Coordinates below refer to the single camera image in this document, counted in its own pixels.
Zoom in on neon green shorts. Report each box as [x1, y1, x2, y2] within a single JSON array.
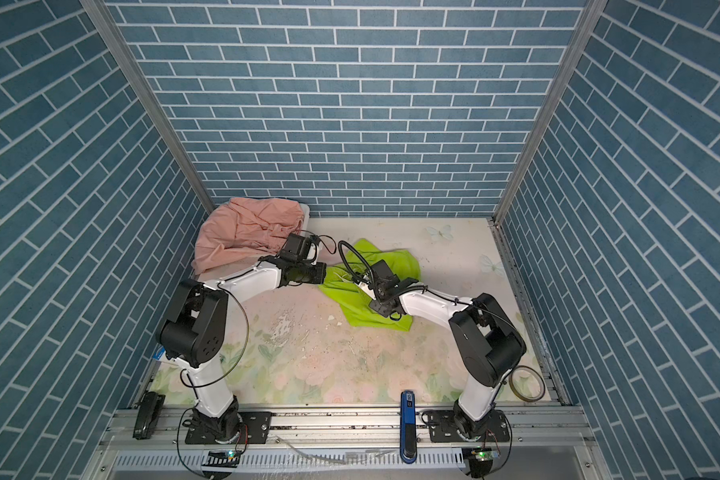
[[319, 239, 421, 332]]

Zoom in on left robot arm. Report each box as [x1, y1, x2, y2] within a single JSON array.
[[156, 256, 326, 420]]

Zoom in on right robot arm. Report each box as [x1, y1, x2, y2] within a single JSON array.
[[360, 261, 527, 428]]

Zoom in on pink shorts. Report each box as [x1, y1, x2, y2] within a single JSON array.
[[191, 197, 306, 276]]

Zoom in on blue handheld tool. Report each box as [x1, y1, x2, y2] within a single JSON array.
[[399, 390, 418, 464]]

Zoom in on brown tape roll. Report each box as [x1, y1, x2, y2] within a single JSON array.
[[508, 365, 547, 403]]

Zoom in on black stapler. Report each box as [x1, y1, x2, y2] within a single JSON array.
[[132, 391, 165, 440]]

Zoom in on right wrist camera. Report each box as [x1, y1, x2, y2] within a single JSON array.
[[356, 280, 376, 299]]

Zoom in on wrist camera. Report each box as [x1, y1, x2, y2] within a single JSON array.
[[278, 233, 320, 263], [356, 280, 376, 299]]

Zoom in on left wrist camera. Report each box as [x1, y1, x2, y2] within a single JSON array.
[[278, 233, 320, 263]]

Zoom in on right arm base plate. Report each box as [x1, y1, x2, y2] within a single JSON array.
[[420, 409, 511, 443]]

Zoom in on aluminium front rail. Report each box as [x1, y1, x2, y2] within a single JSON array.
[[101, 404, 595, 450]]

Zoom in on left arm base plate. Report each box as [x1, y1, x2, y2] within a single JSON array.
[[182, 409, 273, 445]]

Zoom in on white slotted cable duct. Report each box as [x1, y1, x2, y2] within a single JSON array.
[[113, 447, 466, 473]]

